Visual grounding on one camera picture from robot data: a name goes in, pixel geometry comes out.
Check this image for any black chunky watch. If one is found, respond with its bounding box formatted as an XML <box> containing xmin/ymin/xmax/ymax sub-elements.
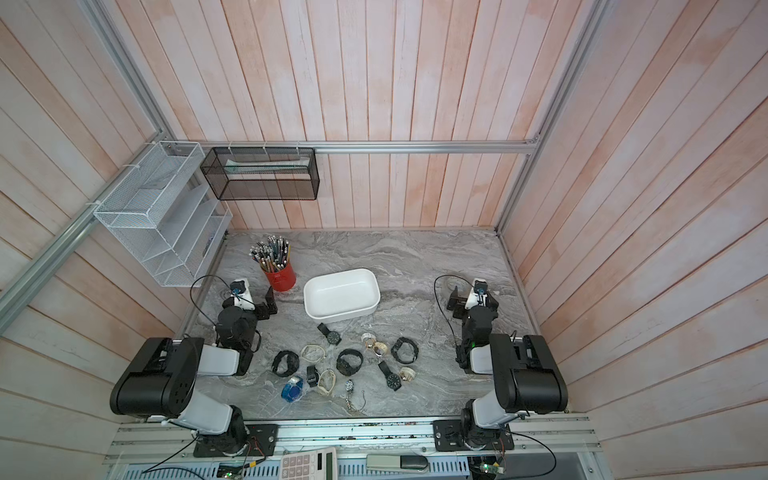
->
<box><xmin>271</xmin><ymin>350</ymin><xmax>300</xmax><ymax>378</ymax></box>
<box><xmin>391</xmin><ymin>337</ymin><xmax>419</xmax><ymax>365</ymax></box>

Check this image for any blue transparent watch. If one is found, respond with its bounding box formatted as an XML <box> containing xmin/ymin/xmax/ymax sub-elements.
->
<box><xmin>280</xmin><ymin>376</ymin><xmax>304</xmax><ymax>403</ymax></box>

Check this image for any cream gold watch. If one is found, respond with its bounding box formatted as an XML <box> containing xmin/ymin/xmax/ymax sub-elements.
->
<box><xmin>398</xmin><ymin>366</ymin><xmax>417</xmax><ymax>383</ymax></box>

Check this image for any gold bracelet watch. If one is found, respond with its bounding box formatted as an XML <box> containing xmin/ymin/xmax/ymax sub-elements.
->
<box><xmin>372</xmin><ymin>341</ymin><xmax>389</xmax><ymax>357</ymax></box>

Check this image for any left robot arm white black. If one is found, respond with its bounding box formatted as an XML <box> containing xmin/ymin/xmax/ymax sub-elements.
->
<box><xmin>109</xmin><ymin>289</ymin><xmax>278</xmax><ymax>458</ymax></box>

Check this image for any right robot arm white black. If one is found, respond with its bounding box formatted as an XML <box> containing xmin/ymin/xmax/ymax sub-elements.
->
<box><xmin>446</xmin><ymin>280</ymin><xmax>568</xmax><ymax>449</ymax></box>

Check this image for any white storage box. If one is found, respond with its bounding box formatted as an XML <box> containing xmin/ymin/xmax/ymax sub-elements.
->
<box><xmin>303</xmin><ymin>268</ymin><xmax>381</xmax><ymax>323</ymax></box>

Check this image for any black analog watch near box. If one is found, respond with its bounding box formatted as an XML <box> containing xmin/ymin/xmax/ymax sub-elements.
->
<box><xmin>317</xmin><ymin>323</ymin><xmax>342</xmax><ymax>345</ymax></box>

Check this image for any silver rose gold watch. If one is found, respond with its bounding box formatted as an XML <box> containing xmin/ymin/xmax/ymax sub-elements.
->
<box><xmin>361</xmin><ymin>333</ymin><xmax>377</xmax><ymax>349</ymax></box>

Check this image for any black watch green dial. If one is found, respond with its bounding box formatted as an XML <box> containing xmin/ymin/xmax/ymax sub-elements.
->
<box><xmin>378</xmin><ymin>361</ymin><xmax>402</xmax><ymax>391</ymax></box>

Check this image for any large black digital watch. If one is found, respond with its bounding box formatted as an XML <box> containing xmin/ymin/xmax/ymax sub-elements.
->
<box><xmin>336</xmin><ymin>348</ymin><xmax>364</xmax><ymax>377</ymax></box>

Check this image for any red pencil cup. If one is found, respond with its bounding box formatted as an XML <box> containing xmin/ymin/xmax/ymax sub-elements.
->
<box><xmin>262</xmin><ymin>261</ymin><xmax>297</xmax><ymax>292</ymax></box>

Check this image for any black mesh basket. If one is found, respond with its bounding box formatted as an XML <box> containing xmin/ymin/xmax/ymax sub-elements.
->
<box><xmin>201</xmin><ymin>146</ymin><xmax>320</xmax><ymax>201</ymax></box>

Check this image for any white calculator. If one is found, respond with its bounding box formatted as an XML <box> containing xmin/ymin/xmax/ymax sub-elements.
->
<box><xmin>278</xmin><ymin>447</ymin><xmax>339</xmax><ymax>480</ymax></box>

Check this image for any grey black stapler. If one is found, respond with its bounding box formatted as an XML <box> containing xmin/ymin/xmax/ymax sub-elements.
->
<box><xmin>365</xmin><ymin>454</ymin><xmax>430</xmax><ymax>473</ymax></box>

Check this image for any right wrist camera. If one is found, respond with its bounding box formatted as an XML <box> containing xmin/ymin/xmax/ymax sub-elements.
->
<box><xmin>465</xmin><ymin>278</ymin><xmax>488</xmax><ymax>310</ymax></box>

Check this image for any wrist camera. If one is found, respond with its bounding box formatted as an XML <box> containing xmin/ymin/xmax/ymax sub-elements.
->
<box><xmin>465</xmin><ymin>278</ymin><xmax>488</xmax><ymax>310</ymax></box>
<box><xmin>229</xmin><ymin>278</ymin><xmax>255</xmax><ymax>311</ymax></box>

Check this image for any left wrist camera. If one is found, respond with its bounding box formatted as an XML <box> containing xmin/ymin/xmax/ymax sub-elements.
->
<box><xmin>229</xmin><ymin>278</ymin><xmax>255</xmax><ymax>311</ymax></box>

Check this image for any small black strap watch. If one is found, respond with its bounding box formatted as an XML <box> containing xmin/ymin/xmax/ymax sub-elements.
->
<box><xmin>306</xmin><ymin>365</ymin><xmax>319</xmax><ymax>388</ymax></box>

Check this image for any silver chain pocket watch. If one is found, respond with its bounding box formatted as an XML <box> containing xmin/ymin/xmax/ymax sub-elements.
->
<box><xmin>344</xmin><ymin>379</ymin><xmax>367</xmax><ymax>414</ymax></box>

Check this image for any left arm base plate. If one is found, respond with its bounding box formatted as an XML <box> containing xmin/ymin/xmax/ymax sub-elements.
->
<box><xmin>193</xmin><ymin>423</ymin><xmax>279</xmax><ymax>458</ymax></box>

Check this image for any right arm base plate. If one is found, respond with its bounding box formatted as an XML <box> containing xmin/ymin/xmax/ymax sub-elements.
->
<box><xmin>432</xmin><ymin>419</ymin><xmax>514</xmax><ymax>452</ymax></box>

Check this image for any white wire mesh shelf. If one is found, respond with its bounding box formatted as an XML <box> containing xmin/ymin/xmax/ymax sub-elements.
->
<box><xmin>95</xmin><ymin>141</ymin><xmax>232</xmax><ymax>288</ymax></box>

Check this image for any aluminium rail back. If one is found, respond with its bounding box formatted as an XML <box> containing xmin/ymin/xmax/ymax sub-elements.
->
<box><xmin>197</xmin><ymin>140</ymin><xmax>538</xmax><ymax>154</ymax></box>

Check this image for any aluminium rail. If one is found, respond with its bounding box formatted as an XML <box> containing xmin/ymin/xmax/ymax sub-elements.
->
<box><xmin>1</xmin><ymin>130</ymin><xmax>168</xmax><ymax>333</ymax></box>
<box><xmin>197</xmin><ymin>140</ymin><xmax>538</xmax><ymax>154</ymax></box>

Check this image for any aluminium front frame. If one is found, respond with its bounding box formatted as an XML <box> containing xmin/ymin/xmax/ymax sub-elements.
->
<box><xmin>104</xmin><ymin>413</ymin><xmax>602</xmax><ymax>465</ymax></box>

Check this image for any aluminium rail left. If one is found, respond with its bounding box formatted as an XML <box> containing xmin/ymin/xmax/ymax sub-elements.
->
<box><xmin>1</xmin><ymin>130</ymin><xmax>168</xmax><ymax>333</ymax></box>

